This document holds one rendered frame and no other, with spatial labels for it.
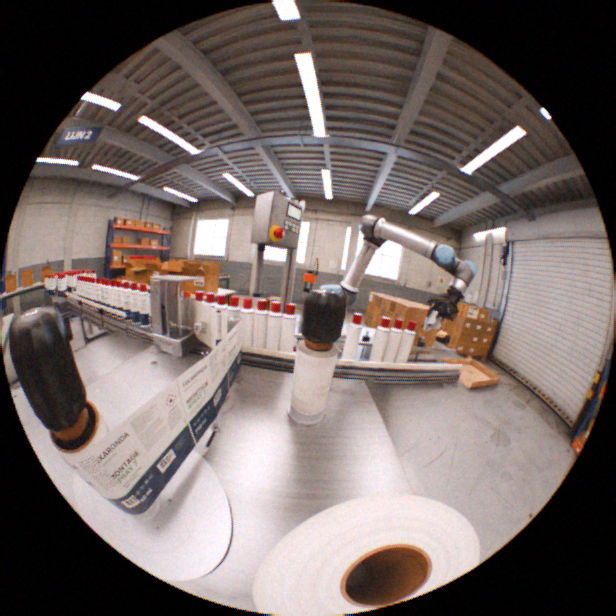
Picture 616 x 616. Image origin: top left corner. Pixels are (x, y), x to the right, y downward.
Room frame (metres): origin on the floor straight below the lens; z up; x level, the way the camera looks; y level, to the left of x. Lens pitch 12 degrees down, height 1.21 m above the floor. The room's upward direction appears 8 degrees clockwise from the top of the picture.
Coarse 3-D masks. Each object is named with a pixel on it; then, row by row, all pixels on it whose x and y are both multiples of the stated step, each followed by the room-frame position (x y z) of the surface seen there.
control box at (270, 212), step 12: (276, 192) 0.61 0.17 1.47; (264, 204) 0.62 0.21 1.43; (276, 204) 0.61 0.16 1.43; (264, 216) 0.62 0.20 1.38; (276, 216) 0.62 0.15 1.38; (252, 228) 0.65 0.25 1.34; (264, 228) 0.61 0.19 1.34; (276, 228) 0.62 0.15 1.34; (252, 240) 0.64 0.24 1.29; (264, 240) 0.60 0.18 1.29; (276, 240) 0.63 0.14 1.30; (288, 240) 0.68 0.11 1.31
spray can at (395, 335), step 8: (400, 320) 0.61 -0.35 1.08; (392, 328) 0.62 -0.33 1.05; (400, 328) 0.61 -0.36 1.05; (392, 336) 0.61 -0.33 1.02; (400, 336) 0.60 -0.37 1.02; (392, 344) 0.60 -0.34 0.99; (384, 352) 0.62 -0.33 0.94; (392, 352) 0.60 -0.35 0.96; (384, 360) 0.61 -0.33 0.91; (392, 360) 0.60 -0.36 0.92; (384, 368) 0.60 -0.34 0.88
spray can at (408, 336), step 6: (408, 324) 0.62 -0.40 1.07; (414, 324) 0.60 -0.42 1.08; (408, 330) 0.61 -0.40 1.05; (414, 330) 0.61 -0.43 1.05; (402, 336) 0.62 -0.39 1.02; (408, 336) 0.60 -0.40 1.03; (414, 336) 0.60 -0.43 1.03; (402, 342) 0.61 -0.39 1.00; (408, 342) 0.60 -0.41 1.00; (402, 348) 0.61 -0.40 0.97; (408, 348) 0.59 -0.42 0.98; (402, 354) 0.60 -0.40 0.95; (408, 354) 0.60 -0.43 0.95; (396, 360) 0.61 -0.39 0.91; (402, 360) 0.60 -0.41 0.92
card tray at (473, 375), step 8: (448, 360) 0.76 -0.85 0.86; (456, 360) 0.76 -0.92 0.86; (464, 360) 0.77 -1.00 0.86; (472, 360) 0.76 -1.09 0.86; (464, 368) 0.71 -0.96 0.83; (472, 368) 0.70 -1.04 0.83; (480, 368) 0.68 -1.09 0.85; (464, 376) 0.62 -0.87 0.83; (472, 376) 0.61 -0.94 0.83; (480, 376) 0.61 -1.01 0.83; (488, 376) 0.60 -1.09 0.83; (496, 376) 0.54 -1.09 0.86; (464, 384) 0.54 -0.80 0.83; (472, 384) 0.50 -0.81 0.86; (480, 384) 0.51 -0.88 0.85; (488, 384) 0.51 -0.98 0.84
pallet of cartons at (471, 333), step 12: (468, 312) 2.63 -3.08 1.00; (480, 312) 2.61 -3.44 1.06; (444, 324) 3.25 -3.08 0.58; (456, 324) 2.84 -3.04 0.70; (468, 324) 2.62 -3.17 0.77; (480, 324) 2.59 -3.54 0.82; (492, 324) 2.56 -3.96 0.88; (456, 336) 2.74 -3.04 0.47; (468, 336) 2.62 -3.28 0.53; (480, 336) 2.59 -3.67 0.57; (492, 336) 2.55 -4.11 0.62; (456, 348) 2.65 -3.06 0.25; (468, 348) 2.62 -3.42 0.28; (480, 348) 2.58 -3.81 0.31; (480, 360) 2.58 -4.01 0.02
